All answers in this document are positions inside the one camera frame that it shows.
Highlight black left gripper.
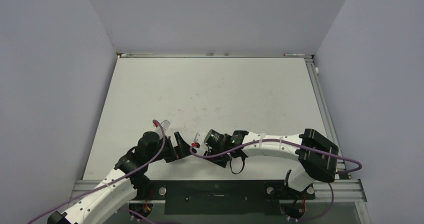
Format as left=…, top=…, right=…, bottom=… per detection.
left=146, top=132, right=196, bottom=164

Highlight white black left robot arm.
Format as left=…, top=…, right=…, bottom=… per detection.
left=47, top=131, right=191, bottom=224

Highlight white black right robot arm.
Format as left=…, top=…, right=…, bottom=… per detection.
left=196, top=128, right=339, bottom=198

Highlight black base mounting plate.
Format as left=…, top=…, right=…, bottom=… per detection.
left=129, top=180, right=316, bottom=216

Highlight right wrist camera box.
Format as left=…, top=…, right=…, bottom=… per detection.
left=193, top=132, right=208, bottom=150

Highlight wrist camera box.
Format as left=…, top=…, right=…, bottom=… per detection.
left=193, top=132, right=208, bottom=150
left=160, top=119, right=171, bottom=130

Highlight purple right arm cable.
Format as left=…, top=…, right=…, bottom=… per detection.
left=189, top=138, right=363, bottom=174

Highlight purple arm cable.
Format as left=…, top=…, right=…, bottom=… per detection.
left=189, top=138, right=363, bottom=174
left=26, top=119, right=167, bottom=224

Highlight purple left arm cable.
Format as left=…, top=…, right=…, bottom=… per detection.
left=26, top=119, right=167, bottom=224

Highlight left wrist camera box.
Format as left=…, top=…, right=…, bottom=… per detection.
left=160, top=119, right=171, bottom=130

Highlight aluminium back table rail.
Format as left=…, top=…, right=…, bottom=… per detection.
left=117, top=52, right=313, bottom=59

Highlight aluminium table edge rail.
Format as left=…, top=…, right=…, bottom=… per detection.
left=304, top=57, right=347, bottom=172

